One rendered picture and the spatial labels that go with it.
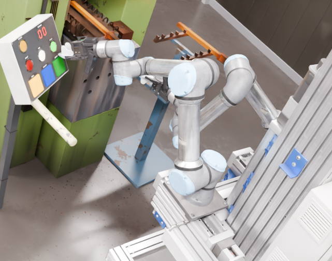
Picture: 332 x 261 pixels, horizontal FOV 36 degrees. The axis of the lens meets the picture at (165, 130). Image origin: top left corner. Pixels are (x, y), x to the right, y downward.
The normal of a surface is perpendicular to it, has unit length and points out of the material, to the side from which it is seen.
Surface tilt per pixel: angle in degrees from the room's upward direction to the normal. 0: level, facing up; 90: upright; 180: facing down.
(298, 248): 90
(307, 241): 90
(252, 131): 0
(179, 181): 97
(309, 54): 90
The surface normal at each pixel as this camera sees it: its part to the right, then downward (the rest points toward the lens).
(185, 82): -0.69, 0.14
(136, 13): 0.67, 0.62
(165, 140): 0.32, -0.73
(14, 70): -0.32, 0.52
